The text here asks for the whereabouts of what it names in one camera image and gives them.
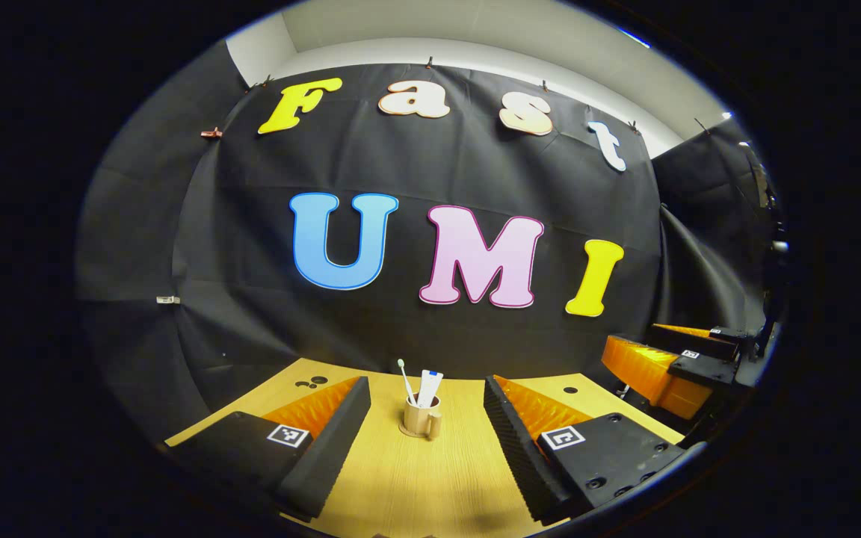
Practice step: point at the white toothpaste tube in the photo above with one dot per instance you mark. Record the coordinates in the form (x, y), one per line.
(430, 387)

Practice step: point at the light green toothbrush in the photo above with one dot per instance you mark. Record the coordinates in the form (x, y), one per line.
(406, 381)

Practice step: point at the beige cup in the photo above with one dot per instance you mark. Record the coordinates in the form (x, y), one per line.
(417, 420)

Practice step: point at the round brown coaster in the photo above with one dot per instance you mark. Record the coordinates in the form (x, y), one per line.
(403, 432)

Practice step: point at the black backdrop cloth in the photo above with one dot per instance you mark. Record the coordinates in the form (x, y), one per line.
(430, 164)

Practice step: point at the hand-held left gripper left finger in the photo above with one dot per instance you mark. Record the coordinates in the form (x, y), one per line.
(329, 448)

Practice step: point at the wooden desktop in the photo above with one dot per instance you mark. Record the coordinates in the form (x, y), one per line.
(415, 486)

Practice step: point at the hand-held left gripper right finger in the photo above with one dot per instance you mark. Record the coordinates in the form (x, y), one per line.
(520, 452)

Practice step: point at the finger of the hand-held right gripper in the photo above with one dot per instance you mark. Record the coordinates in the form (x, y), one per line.
(699, 338)
(647, 370)

